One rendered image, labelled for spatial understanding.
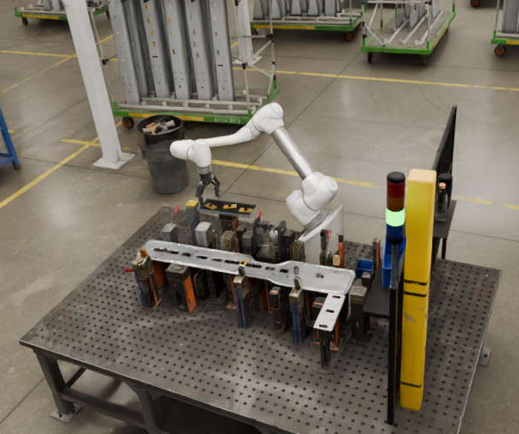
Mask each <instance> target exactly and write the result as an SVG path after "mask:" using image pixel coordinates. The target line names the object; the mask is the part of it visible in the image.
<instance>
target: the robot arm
mask: <svg viewBox="0 0 519 434"><path fill-rule="evenodd" d="M282 116H283V110H282V108H281V106H280V105H279V104H277V103H271V104H268V105H265V106H264V107H262V108H261V109H260V110H259V111H258V112H257V113H256V114H255V116H254V117H253V118H252V119H251V120H250V121H249V122H248V123H247V125H245V126H244V127H242V128H241V129H240V130H239V131H237V132H236V133H235V134H233V135H229V136H224V137H218V138H211V139H197V140H196V141H193V140H191V139H188V140H181V141H175V142H173V143H172V144H171V146H170V152H171V154H172V155H173V156H175V157H176V158H180V159H184V160H191V161H193V162H195V163H196V166H197V170H198V173H200V179H201V181H200V182H199V183H197V190H196V194H195V197H196V198H198V199H199V202H200V205H201V206H203V207H204V202H203V197H202V194H203V191H204V189H205V188H206V186H208V184H210V183H211V184H212V185H214V192H215V196H217V197H219V186H220V182H219V181H218V179H217V178H216V176H215V175H214V174H212V172H211V171H212V166H211V152H210V148H209V147H214V146H229V145H234V144H237V143H242V142H247V141H250V140H254V139H256V138H258V137H260V136H261V135H262V134H264V133H267V134H269V135H271V136H272V137H273V139H274V140H275V142H276V143H277V145H278V146H279V147H280V148H281V150H282V152H283V153H284V154H285V156H286V157H287V159H288V161H289V162H290V164H291V165H292V166H293V167H294V169H295V170H296V172H297V173H298V174H299V176H300V178H301V179H302V188H303V190H304V192H303V191H301V190H295V191H294V192H293V193H292V194H291V195H290V196H289V197H288V198H287V199H286V204H287V208H288V210H289V212H290V213H291V214H292V216H293V217H294V218H295V219H296V220H297V221H298V222H299V223H300V224H301V225H302V226H303V227H304V229H303V230H302V231H301V233H302V234H303V237H305V236H306V235H307V234H309V233H310V232H311V231H313V230H314V229H315V228H317V227H318V226H320V225H321V224H322V223H323V222H324V220H325V218H326V217H327V216H328V214H329V212H327V213H325V214H322V213H321V212H320V211H319V209H320V208H323V207H324V206H326V205H327V204H328V203H329V202H331V201H332V199H333V198H334V197H335V195H336V193H337V183H336V181H335V180H334V179H333V178H331V177H328V176H324V175H322V174H321V173H320V172H315V171H314V169H313V168H312V167H311V165H310V164H309V163H308V161H307V160H306V158H305V156H304V155H303V154H302V152H301V151H300V149H299V148H298V147H297V145H296V144H295V143H294V141H293V139H292V138H291V136H290V135H289V134H288V132H287V130H286V129H285V127H284V122H283V119H282ZM212 179H213V180H214V181H215V182H216V183H217V184H216V183H214V182H213V181H212ZM203 185H204V186H203Z"/></svg>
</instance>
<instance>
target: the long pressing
mask: <svg viewBox="0 0 519 434"><path fill-rule="evenodd" d="M142 248H145V249H146V251H147V253H148V255H149V256H150V257H151V260H154V261H159V262H165V263H169V264H171V263H175V264H184V265H189V267H194V268H199V269H204V270H213V271H218V272H223V273H228V274H233V275H237V274H238V265H237V264H232V263H224V261H225V260H229V261H234V262H241V261H242V259H247V260H248V262H247V264H255V265H261V266H262V267H261V268H260V269H258V268H253V267H248V266H244V269H245V272H246V275H247V276H248V277H253V278H258V279H263V280H268V281H270V282H272V283H274V284H276V285H280V286H285V287H290V288H293V287H294V282H293V279H294V277H295V276H299V277H300V279H301V283H302V288H303V289H304V290H309V291H314V292H319V293H324V294H329V293H333V294H338V295H347V294H348V293H349V290H350V288H351V285H352V283H353V281H354V279H355V272H354V271H353V270H346V269H340V268H335V267H330V266H324V265H318V264H313V263H303V262H297V261H292V260H289V261H286V262H284V263H279V264H271V263H262V262H257V261H256V260H255V259H254V258H253V257H252V256H251V255H247V254H242V253H236V252H230V251H221V250H215V249H209V248H204V247H199V246H193V245H183V244H178V243H172V242H167V241H161V240H155V239H150V240H148V241H147V242H146V243H145V244H144V246H143V247H142ZM156 248H157V249H162V250H163V249H164V248H167V252H164V251H163V252H161V251H154V250H155V249H156ZM169 251H177V252H179V253H178V254H171V253H168V252H169ZM183 253H188V254H193V256H192V257H186V256H182V254H183ZM162 255H163V256H162ZM198 256H203V257H207V259H201V258H197V257H198ZM213 258H218V259H223V261H222V262H217V261H212V259H213ZM220 265H222V266H220ZM294 266H298V267H299V272H300V273H299V274H298V275H295V274H294V273H293V267H294ZM267 267H271V268H275V270H266V268H267ZM280 270H288V273H283V272H280ZM335 272H336V273H335ZM273 274H274V275H273ZM317 274H318V277H317ZM287 276H288V277H287ZM322 277H323V278H322ZM328 286H329V287H328Z"/></svg>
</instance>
